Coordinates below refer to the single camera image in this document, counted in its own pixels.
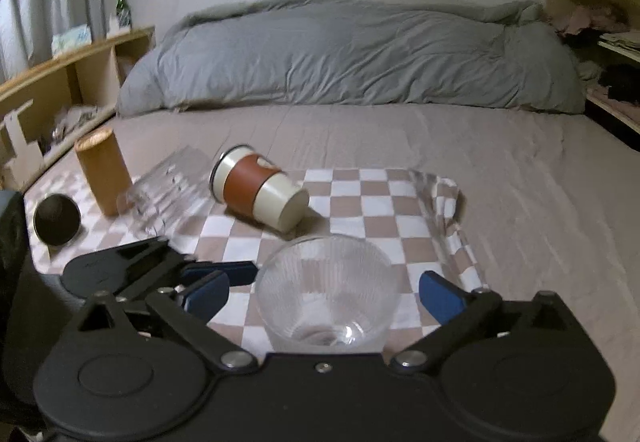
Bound white cup with brown sleeve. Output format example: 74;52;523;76
209;144;311;234

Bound clear plain glass cup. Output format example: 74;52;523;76
407;168;466;243

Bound grey curtain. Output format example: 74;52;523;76
0;0;108;83

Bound grey duvet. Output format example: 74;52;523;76
116;0;587;118

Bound white cardboard piece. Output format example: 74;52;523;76
0;99;47;190

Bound pink clothing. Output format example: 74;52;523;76
552;4;631;38

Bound taupe bed sheet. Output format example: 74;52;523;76
22;102;640;442

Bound checkered cloth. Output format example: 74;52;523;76
22;162;491;355

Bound crumpled plastic packets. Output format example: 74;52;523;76
42;104;101;155

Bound wooden bedside shelf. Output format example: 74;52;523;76
0;26;156;193

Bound dark clothing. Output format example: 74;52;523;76
597;64;640;104

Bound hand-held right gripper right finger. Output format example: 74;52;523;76
390;270;587;371

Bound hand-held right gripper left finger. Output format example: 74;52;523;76
74;272;259;371

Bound tissue pack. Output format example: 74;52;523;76
51;24;94;55

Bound black round cup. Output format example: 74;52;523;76
33;193;82;248

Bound folded beige cloth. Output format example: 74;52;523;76
597;29;640;54

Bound clear ribbed glass cup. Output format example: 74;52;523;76
254;235;401;354

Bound wooden cylinder cup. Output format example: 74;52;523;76
74;126;134;217

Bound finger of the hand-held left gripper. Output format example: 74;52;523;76
112;238;259;299

